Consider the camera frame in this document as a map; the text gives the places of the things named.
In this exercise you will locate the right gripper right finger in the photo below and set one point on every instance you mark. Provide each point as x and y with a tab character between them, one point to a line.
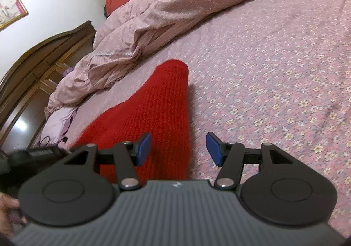
271	184

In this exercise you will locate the framed picture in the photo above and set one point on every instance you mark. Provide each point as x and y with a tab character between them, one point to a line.
11	11

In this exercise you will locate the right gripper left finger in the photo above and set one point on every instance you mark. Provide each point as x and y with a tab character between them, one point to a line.
83	186

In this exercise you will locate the lavender pillow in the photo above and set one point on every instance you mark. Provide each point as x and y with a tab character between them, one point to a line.
56	126

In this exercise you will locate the pink floral bed sheet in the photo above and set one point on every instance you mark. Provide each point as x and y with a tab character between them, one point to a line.
273	71

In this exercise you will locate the pink floral duvet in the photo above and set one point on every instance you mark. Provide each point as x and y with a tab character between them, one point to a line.
134	30

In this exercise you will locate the red knit sweater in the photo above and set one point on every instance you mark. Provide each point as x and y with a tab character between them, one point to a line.
159	107

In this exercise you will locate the left hand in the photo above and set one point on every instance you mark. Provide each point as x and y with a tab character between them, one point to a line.
8	205

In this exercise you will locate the wooden headboard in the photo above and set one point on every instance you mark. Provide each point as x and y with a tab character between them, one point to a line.
27	86

